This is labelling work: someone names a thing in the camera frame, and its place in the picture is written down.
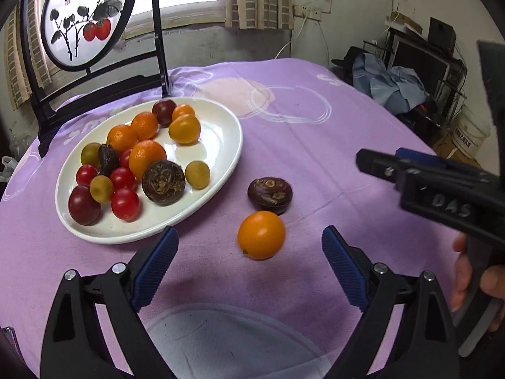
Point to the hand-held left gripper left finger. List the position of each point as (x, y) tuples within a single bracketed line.
[(154, 272)]

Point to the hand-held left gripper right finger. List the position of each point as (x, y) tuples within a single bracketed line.
[(343, 272)]

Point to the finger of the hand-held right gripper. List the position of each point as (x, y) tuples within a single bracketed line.
[(422, 158), (378, 164)]

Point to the red cherry tomato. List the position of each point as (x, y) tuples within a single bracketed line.
[(86, 174), (125, 205), (122, 178), (125, 158)]

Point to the dark brown water chestnut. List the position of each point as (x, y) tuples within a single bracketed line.
[(163, 183), (270, 194)]

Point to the smooth yellow-orange kumquat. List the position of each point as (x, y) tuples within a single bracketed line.
[(261, 235)]

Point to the large dark purple plum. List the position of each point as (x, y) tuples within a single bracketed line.
[(83, 207)]

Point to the yellow-green round fruit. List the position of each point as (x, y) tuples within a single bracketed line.
[(197, 174), (101, 188)]

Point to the large bumpy mandarin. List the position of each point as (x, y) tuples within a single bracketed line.
[(147, 158)]

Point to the dark dried date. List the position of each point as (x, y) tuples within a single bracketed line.
[(107, 160)]

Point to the small orange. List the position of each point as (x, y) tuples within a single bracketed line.
[(184, 130), (121, 138), (185, 110), (144, 125)]

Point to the white oval plate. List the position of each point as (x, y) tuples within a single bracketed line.
[(221, 142)]

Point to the small dark red tomato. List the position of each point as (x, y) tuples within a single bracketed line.
[(164, 111)]

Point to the person's right hand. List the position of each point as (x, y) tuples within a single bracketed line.
[(461, 272)]

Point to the white plastic bucket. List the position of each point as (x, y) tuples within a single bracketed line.
[(471, 130)]

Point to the blue cloth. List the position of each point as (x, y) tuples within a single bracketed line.
[(390, 83)]

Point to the black monitor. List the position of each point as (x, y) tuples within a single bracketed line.
[(418, 61)]

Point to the black hat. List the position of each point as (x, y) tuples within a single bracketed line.
[(347, 63)]

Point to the black speaker box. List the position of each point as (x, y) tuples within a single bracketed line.
[(442, 31)]

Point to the green tomato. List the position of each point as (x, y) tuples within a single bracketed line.
[(90, 154)]

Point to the white plastic bag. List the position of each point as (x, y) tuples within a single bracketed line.
[(7, 167)]

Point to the black chair with painted panel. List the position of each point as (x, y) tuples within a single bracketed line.
[(79, 12)]

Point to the white wall socket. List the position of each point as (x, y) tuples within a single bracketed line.
[(307, 12)]

